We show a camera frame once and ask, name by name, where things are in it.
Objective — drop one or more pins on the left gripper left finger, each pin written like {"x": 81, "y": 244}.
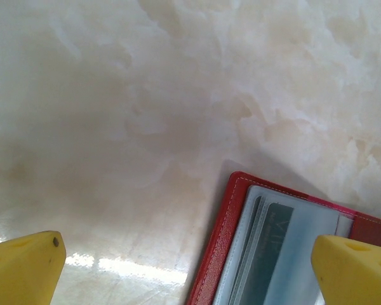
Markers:
{"x": 19, "y": 273}

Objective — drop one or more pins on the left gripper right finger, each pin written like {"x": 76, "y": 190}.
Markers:
{"x": 352, "y": 273}

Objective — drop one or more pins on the red leather card holder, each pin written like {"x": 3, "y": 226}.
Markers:
{"x": 216, "y": 254}

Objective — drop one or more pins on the black credit card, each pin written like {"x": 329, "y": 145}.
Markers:
{"x": 282, "y": 241}

